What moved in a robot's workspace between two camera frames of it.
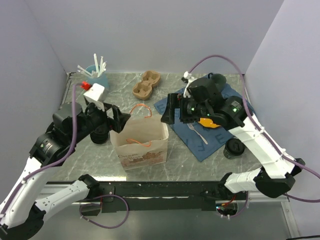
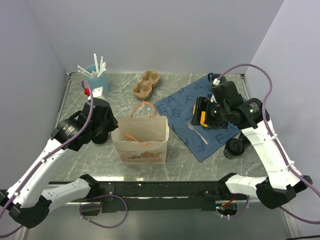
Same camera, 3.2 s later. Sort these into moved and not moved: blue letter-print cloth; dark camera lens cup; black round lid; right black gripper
Moved: right black gripper
Not moved: black round lid; dark camera lens cup; blue letter-print cloth
